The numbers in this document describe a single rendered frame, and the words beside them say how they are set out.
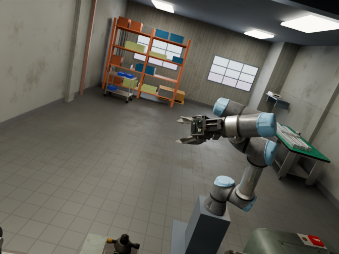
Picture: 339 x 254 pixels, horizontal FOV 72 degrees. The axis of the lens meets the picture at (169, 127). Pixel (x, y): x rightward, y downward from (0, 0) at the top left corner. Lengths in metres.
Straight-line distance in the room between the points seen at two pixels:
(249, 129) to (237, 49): 9.21
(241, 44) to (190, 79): 2.37
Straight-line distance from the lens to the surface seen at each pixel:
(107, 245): 1.40
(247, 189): 1.44
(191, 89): 9.86
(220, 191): 1.54
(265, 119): 0.76
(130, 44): 8.12
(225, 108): 0.89
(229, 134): 0.79
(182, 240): 1.87
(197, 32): 9.75
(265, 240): 1.39
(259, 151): 1.22
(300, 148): 5.54
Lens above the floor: 2.02
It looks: 19 degrees down
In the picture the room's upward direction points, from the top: 16 degrees clockwise
